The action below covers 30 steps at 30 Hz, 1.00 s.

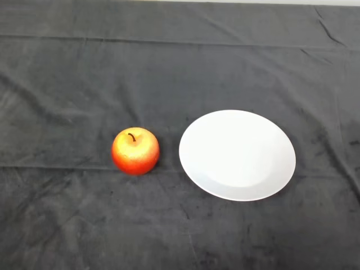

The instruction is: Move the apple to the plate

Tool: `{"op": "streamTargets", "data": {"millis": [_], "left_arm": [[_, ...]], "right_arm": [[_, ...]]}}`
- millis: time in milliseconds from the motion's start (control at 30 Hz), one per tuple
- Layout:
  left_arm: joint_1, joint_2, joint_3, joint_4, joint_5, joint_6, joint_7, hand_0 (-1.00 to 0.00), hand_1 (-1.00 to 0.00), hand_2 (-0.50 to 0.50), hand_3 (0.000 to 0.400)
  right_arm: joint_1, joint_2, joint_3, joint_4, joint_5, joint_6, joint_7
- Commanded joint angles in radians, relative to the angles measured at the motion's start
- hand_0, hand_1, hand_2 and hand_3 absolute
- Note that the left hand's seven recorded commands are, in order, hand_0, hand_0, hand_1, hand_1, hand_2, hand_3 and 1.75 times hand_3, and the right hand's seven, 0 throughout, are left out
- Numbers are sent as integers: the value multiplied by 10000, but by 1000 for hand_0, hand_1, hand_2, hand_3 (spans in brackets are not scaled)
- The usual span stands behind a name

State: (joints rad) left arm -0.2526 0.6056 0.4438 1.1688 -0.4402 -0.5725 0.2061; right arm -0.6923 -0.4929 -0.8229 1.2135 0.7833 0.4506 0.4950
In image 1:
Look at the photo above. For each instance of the red yellow apple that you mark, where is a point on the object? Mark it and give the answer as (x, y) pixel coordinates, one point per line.
(135, 157)

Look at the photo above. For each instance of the white round plate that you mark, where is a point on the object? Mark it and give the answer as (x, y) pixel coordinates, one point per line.
(239, 157)

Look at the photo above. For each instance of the black cloth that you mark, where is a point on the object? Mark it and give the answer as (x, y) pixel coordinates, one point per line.
(84, 84)

